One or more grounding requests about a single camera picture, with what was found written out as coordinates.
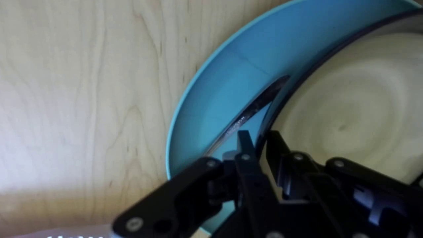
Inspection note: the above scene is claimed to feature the light blue plate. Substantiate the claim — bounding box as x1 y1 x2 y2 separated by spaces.
166 0 419 178

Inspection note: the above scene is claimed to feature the black bowl with cream interior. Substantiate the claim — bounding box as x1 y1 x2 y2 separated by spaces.
262 11 423 184

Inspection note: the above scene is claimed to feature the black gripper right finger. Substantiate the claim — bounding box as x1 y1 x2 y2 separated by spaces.
266 131 423 238

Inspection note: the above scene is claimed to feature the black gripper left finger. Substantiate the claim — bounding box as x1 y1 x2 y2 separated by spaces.
111 130 258 238

